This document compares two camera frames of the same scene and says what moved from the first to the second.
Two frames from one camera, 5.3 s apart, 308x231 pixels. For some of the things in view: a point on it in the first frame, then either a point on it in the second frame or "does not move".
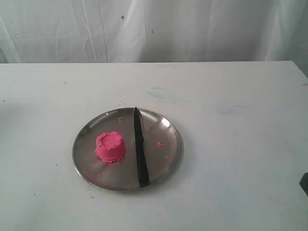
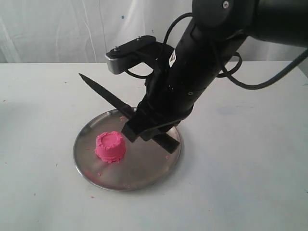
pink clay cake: (110, 147) does not move
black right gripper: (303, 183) -> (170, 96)
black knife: (141, 151) -> (126, 110)
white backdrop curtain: (121, 31) does not move
